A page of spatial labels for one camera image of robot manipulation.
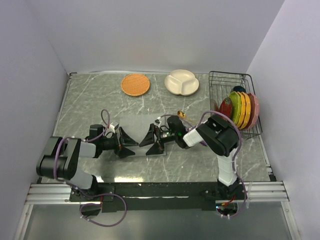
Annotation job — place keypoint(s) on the red patterned plate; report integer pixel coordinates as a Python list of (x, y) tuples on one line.
[(226, 107)]

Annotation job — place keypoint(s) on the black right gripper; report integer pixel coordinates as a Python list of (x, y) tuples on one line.
[(150, 137)]

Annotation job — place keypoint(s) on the green scalloped plate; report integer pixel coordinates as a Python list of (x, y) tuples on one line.
[(237, 106)]

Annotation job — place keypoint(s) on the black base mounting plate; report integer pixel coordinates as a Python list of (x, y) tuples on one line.
[(139, 196)]

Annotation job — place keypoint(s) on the gold spoon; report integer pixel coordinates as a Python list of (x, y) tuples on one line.
[(183, 116)]

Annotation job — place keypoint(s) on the iridescent purple knife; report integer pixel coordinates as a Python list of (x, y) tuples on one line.
[(204, 143)]

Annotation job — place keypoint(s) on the orange woven round coaster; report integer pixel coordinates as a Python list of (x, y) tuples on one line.
[(135, 84)]

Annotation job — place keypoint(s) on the yellow scalloped plate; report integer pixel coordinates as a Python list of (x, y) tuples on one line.
[(243, 111)]

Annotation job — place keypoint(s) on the orange scalloped plate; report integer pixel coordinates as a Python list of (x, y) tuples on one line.
[(248, 109)]

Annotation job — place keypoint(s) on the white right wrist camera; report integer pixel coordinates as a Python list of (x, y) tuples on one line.
[(158, 122)]

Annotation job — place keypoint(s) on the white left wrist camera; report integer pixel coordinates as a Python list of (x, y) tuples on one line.
[(113, 126)]

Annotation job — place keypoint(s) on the aluminium frame rail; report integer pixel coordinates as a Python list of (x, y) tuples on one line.
[(59, 194)]

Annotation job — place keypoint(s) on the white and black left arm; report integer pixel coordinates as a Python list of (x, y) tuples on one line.
[(60, 157)]

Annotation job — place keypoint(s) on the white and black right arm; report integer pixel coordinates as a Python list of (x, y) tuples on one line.
[(216, 132)]

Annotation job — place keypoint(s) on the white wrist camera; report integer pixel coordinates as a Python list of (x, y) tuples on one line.
[(158, 122), (113, 126)]

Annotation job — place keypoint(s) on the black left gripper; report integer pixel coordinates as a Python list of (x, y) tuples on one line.
[(124, 139)]

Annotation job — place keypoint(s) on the dark blue bowl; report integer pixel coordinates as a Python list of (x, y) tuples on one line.
[(239, 89)]

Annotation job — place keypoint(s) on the grey cloth napkin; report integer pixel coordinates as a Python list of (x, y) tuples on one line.
[(136, 127)]

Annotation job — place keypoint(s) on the black wire dish rack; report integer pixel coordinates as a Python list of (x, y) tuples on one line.
[(220, 87)]

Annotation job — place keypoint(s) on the cream divided plate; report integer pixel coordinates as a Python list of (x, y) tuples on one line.
[(181, 82)]

